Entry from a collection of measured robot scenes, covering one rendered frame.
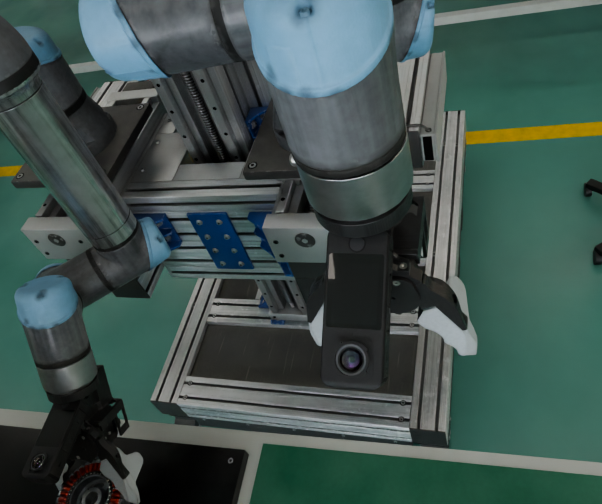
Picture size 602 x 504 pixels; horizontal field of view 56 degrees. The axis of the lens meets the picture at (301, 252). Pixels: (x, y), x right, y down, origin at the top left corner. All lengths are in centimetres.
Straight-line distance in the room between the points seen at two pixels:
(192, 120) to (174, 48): 73
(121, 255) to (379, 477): 51
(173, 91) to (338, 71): 84
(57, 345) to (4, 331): 183
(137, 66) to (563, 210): 192
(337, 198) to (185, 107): 81
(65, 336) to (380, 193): 57
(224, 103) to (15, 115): 45
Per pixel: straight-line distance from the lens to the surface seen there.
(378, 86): 32
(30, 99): 76
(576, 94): 273
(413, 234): 45
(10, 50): 74
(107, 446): 91
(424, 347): 164
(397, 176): 37
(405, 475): 93
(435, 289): 45
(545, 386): 183
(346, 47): 30
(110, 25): 44
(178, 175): 118
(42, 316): 82
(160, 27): 43
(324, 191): 36
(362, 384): 41
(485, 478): 93
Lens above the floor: 163
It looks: 47 degrees down
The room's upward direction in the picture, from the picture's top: 22 degrees counter-clockwise
